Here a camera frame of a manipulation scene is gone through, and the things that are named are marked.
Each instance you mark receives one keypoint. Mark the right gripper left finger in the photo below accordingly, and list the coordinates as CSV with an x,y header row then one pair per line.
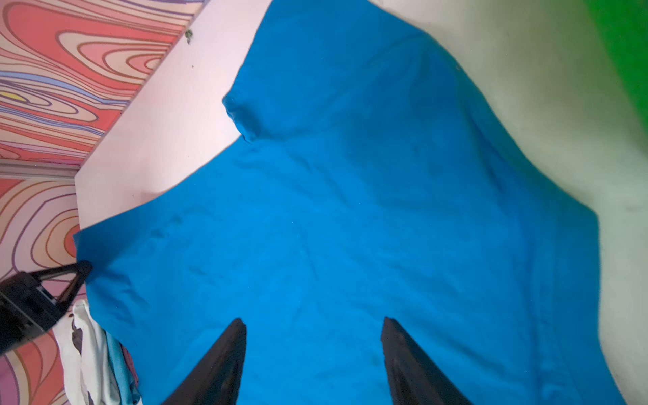
x,y
216,379

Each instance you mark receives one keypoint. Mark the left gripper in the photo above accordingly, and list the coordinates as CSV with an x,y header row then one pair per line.
x,y
29,310

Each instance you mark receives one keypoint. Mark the green plastic basket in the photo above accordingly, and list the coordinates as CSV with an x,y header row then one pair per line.
x,y
622,25

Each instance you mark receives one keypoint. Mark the blue t-shirt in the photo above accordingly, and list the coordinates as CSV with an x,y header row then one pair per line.
x,y
370,180

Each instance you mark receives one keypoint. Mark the teal folded t-shirt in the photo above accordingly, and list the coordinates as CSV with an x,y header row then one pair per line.
x,y
125,380

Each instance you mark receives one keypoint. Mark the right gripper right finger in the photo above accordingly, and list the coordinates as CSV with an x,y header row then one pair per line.
x,y
412,376

